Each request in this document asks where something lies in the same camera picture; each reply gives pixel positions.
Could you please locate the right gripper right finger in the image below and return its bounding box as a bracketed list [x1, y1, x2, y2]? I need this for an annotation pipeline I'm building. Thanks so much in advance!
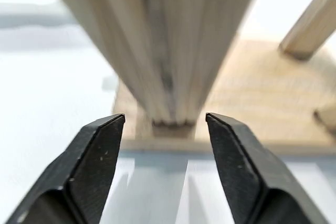
[205, 112, 329, 224]

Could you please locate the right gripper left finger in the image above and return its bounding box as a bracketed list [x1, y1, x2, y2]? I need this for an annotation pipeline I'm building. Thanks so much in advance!
[5, 113, 125, 224]

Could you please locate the wooden seat board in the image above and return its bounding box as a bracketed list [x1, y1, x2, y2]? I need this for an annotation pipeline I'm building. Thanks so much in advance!
[111, 39, 336, 156]

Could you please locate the wooden leg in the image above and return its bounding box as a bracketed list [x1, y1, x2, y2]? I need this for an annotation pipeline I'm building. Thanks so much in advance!
[41, 0, 271, 138]
[278, 0, 336, 61]

